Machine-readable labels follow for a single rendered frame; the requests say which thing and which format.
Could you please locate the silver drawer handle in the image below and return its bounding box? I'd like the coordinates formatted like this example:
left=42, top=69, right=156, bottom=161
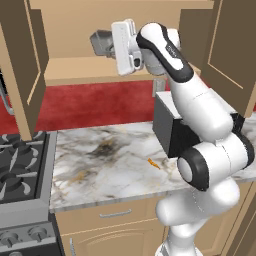
left=98, top=208, right=133, bottom=219

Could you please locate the black gas hob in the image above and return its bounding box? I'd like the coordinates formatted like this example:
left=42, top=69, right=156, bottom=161
left=0, top=131, right=58, bottom=256

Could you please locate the tan drawer front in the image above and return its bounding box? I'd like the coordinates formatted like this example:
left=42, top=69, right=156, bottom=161
left=54, top=197, right=162, bottom=232

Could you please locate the silver cabinet door handle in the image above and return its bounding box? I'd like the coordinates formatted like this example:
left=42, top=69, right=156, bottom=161
left=68, top=237, right=77, bottom=256

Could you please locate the tan base cabinet door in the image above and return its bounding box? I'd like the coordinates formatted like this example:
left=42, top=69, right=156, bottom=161
left=63, top=219, right=168, bottom=256

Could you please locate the tan base cabinet run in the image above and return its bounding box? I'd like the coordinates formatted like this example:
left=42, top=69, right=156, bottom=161
left=195, top=181, right=256, bottom=256

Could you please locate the tan wall cabinet carcass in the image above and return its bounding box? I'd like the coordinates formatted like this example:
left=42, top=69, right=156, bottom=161
left=28, top=0, right=215, bottom=88

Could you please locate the dark grey box appliance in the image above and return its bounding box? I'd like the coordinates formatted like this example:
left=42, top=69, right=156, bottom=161
left=152, top=91, right=245, bottom=160

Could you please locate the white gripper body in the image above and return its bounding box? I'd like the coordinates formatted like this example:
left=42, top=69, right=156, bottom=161
left=111, top=18, right=141, bottom=77

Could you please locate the grey metal fixture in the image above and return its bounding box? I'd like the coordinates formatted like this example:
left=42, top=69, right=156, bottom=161
left=0, top=68, right=15, bottom=116

